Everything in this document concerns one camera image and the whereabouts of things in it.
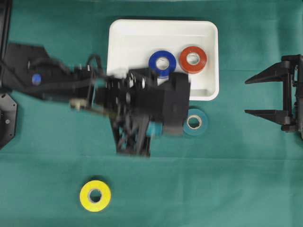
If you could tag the black frame rail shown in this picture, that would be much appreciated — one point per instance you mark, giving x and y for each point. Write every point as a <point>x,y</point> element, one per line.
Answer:
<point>5,12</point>

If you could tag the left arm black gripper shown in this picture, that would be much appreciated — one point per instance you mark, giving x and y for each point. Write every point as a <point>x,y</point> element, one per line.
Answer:
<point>132,130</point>

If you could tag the white plastic tray case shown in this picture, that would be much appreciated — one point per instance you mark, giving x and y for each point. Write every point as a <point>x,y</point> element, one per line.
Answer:
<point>133,41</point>

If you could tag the green tape roll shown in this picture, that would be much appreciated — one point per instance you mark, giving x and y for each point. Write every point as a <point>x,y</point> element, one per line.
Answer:
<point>201,120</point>

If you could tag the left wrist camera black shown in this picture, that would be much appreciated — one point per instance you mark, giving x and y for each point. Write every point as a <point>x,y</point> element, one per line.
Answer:
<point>166,103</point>

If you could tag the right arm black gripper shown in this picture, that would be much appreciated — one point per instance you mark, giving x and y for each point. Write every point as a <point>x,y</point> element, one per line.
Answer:
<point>290,71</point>

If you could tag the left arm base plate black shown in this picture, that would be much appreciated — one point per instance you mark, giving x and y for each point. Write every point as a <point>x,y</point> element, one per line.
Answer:
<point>8,117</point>

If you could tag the red tape roll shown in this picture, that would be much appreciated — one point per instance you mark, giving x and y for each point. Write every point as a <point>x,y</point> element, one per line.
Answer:
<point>192,59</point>

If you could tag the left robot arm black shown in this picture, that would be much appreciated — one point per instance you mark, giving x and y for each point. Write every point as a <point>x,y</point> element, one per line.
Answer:
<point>30,70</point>

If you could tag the yellow tape roll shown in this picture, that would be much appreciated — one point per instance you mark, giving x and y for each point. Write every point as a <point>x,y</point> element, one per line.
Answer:
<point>95,196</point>

